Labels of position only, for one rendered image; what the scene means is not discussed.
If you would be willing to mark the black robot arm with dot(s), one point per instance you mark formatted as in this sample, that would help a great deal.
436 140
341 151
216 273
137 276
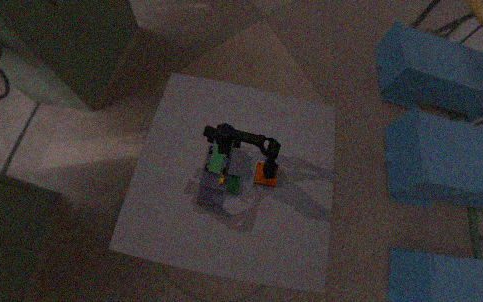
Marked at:
226 133

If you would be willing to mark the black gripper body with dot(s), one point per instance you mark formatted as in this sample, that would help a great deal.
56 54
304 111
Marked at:
235 145

